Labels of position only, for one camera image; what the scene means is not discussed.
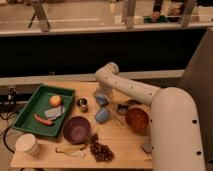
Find blue sponge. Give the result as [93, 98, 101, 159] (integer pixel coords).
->
[94, 93, 108, 106]

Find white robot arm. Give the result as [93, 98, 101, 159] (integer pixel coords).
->
[95, 62, 206, 171]

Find small metal cup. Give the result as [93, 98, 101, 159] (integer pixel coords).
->
[76, 98, 88, 112]

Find light blue mug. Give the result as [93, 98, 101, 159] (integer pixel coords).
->
[95, 107, 110, 124]

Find black binder clip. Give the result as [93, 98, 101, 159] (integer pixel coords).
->
[116, 104, 129, 115]

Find orange bowl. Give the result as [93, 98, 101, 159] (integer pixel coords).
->
[125, 108, 149, 133]

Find purple bowl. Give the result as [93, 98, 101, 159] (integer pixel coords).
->
[63, 116, 91, 144]

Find yellow red apple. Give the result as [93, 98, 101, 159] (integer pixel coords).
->
[49, 95, 62, 107]

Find grey cloth in tray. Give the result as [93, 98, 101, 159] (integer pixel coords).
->
[44, 105, 65, 120]

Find green plastic tray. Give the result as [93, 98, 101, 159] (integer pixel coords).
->
[12, 85, 75, 137]

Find bunch of dark grapes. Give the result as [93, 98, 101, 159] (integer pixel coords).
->
[90, 133, 114, 162]

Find yellow banana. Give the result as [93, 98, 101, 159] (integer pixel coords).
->
[56, 144, 85, 158]

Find grey rectangular block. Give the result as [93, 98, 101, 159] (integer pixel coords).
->
[141, 143, 152, 154]

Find white paper cup stack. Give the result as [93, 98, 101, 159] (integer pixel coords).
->
[15, 134, 40, 155]

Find black handled tool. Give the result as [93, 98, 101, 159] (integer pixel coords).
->
[127, 99, 142, 105]

